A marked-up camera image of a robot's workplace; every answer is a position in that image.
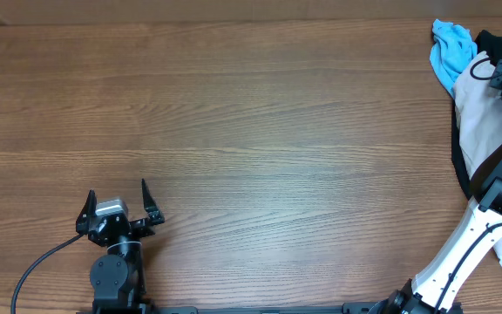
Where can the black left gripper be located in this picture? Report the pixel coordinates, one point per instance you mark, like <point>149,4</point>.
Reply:
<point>154,215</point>

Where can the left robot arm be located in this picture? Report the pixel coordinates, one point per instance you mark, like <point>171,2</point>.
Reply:
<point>118,277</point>

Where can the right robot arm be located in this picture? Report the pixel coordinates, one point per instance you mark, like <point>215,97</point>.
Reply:
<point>434,289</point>

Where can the black garment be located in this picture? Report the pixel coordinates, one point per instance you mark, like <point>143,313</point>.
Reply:
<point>492,44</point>

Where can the pale pink garment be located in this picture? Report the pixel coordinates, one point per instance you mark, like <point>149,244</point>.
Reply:
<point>479,117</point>

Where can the light blue cloth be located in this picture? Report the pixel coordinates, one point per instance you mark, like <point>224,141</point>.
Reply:
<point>452,51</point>

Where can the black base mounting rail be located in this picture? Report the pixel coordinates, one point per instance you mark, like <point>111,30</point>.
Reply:
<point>347,308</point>

